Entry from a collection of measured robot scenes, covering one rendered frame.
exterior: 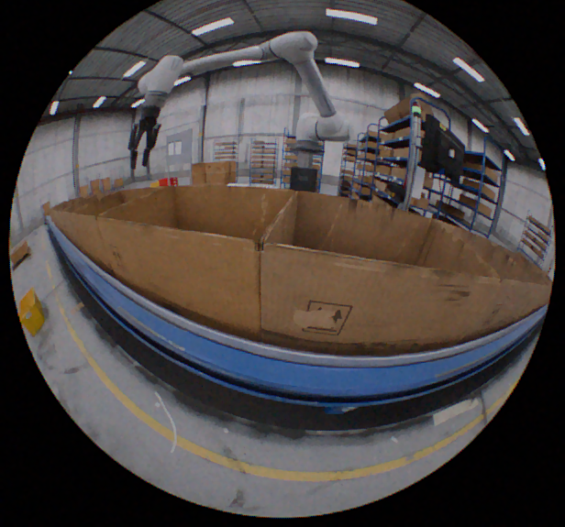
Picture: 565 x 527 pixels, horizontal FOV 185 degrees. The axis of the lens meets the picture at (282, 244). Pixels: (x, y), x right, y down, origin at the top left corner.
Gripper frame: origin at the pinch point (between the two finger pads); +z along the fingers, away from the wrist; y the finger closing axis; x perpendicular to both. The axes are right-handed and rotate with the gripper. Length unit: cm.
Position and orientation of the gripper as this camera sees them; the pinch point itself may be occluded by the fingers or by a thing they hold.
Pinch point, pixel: (139, 159)
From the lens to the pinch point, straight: 76.1
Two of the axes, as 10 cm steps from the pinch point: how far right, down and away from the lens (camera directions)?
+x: -9.0, -4.4, -0.2
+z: -4.0, 7.8, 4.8
